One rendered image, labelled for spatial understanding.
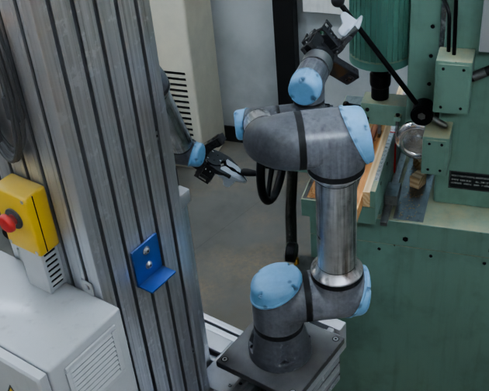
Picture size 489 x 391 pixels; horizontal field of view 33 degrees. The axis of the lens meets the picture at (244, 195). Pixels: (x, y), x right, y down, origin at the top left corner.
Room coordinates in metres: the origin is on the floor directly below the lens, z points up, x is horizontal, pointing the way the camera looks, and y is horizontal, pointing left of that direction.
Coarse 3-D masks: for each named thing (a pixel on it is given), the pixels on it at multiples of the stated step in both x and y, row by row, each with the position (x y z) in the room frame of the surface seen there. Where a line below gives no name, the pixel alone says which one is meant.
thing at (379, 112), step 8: (368, 96) 2.07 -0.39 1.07; (392, 96) 2.06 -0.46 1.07; (400, 96) 2.05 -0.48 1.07; (368, 104) 2.03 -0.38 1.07; (376, 104) 2.02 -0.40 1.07; (384, 104) 2.02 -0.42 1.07; (392, 104) 2.01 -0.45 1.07; (400, 104) 2.01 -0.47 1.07; (368, 112) 2.03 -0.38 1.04; (376, 112) 2.02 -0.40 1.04; (384, 112) 2.01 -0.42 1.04; (392, 112) 2.01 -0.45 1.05; (400, 112) 2.00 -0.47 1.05; (368, 120) 2.03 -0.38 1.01; (376, 120) 2.02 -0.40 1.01; (384, 120) 2.01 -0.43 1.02; (392, 120) 2.01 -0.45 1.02
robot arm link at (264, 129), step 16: (240, 112) 1.69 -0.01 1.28; (256, 112) 1.60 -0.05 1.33; (272, 112) 1.68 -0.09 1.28; (288, 112) 1.35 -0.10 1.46; (240, 128) 1.66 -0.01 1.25; (256, 128) 1.35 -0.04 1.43; (272, 128) 1.32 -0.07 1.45; (288, 128) 1.31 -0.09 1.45; (256, 144) 1.33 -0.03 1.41; (272, 144) 1.30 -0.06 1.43; (288, 144) 1.29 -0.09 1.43; (256, 160) 1.34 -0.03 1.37; (272, 160) 1.30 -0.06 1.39; (288, 160) 1.28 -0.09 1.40
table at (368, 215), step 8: (352, 96) 2.38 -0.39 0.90; (360, 96) 2.37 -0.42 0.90; (360, 104) 2.32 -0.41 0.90; (392, 160) 2.02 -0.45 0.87; (384, 184) 1.89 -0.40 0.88; (304, 192) 1.86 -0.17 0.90; (384, 192) 1.90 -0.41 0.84; (304, 200) 1.83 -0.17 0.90; (312, 200) 1.82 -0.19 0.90; (304, 208) 1.83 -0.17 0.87; (312, 208) 1.82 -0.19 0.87; (368, 208) 1.76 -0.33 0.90; (376, 208) 1.78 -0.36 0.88; (360, 216) 1.77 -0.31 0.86; (368, 216) 1.76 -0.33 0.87; (376, 216) 1.78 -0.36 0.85
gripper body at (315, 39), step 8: (328, 24) 1.88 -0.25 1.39; (312, 32) 1.89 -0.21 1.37; (320, 32) 1.85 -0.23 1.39; (328, 32) 1.85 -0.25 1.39; (304, 40) 1.86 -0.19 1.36; (312, 40) 1.81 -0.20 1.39; (320, 40) 1.83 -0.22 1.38; (328, 40) 1.84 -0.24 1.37; (336, 40) 1.85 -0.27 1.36; (304, 48) 1.81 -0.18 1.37; (312, 48) 1.80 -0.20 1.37; (320, 48) 1.79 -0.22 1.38; (328, 48) 1.84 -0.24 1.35; (336, 48) 1.84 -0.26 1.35
